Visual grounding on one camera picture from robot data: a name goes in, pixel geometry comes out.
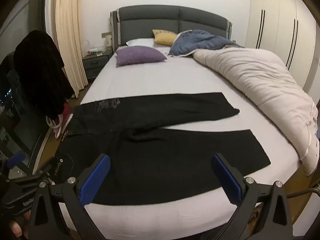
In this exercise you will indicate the bed with white sheet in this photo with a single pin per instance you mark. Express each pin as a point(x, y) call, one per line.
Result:
point(155, 80)

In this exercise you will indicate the person's left hand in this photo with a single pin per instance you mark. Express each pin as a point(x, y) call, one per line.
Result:
point(17, 228)

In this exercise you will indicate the wall socket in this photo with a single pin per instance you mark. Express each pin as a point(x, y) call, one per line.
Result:
point(106, 35)

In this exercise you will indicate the cream curtain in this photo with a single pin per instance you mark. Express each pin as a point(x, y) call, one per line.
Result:
point(70, 30)

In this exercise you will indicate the white pillow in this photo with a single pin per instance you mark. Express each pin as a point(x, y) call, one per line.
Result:
point(140, 42)

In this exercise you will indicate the large window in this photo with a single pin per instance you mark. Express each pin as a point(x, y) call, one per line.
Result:
point(15, 135)

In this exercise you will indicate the black pants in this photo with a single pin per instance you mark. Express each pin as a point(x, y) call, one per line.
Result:
point(150, 170)

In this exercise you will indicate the grey nightstand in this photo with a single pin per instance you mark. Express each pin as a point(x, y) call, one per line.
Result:
point(96, 65)

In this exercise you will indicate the hanging black garment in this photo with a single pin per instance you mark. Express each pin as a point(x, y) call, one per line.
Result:
point(40, 72)

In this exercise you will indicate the white clutter on nightstand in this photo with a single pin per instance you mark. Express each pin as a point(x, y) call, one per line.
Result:
point(97, 50)

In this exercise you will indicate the white wardrobe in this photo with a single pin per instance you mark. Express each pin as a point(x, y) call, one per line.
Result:
point(280, 25)

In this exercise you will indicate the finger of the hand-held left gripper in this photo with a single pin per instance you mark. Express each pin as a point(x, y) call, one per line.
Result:
point(16, 159)
point(30, 178)

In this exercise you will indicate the yellow pillow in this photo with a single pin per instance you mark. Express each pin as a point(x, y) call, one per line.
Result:
point(163, 37)

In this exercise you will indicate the purple pillow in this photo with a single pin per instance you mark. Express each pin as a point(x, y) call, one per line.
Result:
point(140, 55)

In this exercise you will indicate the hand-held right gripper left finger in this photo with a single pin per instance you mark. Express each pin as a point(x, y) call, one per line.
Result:
point(96, 177)

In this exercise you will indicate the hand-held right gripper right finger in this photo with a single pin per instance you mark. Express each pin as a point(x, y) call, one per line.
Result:
point(226, 180)

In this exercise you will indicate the grey padded headboard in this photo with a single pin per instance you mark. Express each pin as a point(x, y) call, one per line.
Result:
point(150, 20)

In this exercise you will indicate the pink and red cloth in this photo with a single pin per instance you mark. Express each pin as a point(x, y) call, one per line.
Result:
point(63, 120)

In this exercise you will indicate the blue duvet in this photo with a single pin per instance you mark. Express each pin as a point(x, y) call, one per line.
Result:
point(197, 42)

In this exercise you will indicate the beige comforter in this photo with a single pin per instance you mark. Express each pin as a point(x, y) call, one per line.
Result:
point(262, 80)

